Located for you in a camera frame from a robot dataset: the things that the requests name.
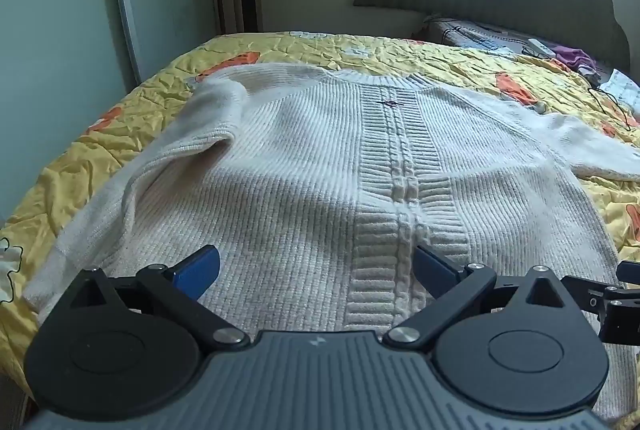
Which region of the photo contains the purple cloth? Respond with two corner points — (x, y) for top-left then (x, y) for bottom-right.
(555, 46), (599, 71)

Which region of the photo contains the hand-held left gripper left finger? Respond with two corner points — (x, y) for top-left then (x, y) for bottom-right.
(70, 245), (251, 352)

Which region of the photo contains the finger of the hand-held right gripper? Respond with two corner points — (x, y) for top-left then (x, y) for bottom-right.
(561, 276), (616, 311)
(616, 261), (640, 285)

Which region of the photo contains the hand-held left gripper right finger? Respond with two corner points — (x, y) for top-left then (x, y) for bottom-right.
(383, 244), (574, 347)

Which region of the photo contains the green glass wardrobe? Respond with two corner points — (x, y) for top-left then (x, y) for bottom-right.
(0, 0), (222, 221)

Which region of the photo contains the yellow carrot print quilt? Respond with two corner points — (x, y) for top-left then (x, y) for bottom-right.
(0, 31), (640, 391)

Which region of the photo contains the white remote control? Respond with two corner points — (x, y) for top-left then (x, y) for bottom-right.
(527, 38), (557, 58)

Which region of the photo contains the cream knitted sweater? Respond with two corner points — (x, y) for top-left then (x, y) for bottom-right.
(22, 62), (640, 422)

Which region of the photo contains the plaid patterned pillow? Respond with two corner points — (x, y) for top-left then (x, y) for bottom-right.
(422, 14), (617, 76)

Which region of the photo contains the black cable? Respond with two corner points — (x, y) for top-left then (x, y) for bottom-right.
(587, 74), (640, 131)

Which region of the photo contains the white paper sheet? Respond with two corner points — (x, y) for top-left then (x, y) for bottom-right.
(597, 70), (640, 104)

